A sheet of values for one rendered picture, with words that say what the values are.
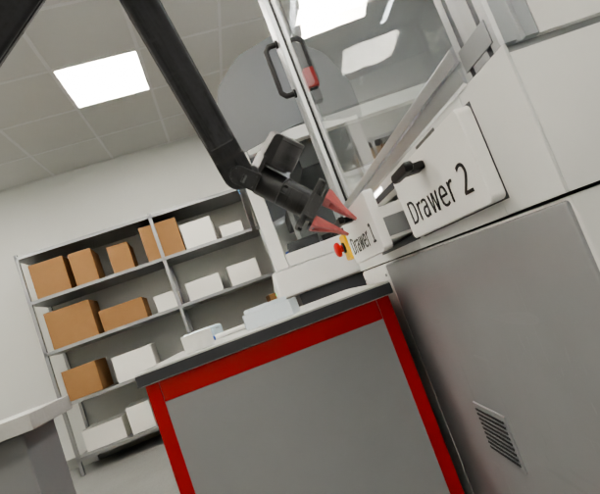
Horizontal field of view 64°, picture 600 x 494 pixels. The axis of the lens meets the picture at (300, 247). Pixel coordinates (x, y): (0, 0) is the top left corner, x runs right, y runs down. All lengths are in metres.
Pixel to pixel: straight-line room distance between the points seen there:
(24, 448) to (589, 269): 1.23
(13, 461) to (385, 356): 0.90
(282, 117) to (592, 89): 1.46
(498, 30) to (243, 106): 1.47
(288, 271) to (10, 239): 4.13
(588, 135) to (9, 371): 5.29
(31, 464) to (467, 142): 1.19
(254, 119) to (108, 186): 3.64
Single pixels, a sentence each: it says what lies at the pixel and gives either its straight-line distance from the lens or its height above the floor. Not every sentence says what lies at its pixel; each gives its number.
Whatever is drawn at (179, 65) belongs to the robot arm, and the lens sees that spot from 0.87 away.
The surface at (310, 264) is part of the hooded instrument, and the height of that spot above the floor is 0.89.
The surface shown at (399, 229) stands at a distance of 0.86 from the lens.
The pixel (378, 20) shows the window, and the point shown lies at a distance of 0.80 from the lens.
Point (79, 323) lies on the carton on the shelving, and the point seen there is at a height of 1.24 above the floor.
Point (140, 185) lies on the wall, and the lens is 5.32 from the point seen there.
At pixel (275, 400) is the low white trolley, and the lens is 1.08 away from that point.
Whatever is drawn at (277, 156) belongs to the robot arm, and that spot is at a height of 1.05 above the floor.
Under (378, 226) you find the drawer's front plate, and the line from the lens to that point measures 0.83.
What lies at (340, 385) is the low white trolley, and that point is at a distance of 1.08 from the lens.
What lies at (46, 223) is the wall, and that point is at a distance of 5.46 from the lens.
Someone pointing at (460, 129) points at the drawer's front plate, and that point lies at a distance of 0.56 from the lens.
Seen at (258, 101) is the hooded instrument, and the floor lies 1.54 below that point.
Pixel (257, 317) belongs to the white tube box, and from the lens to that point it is 1.18.
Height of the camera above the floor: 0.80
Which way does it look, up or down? 5 degrees up
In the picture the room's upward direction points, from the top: 20 degrees counter-clockwise
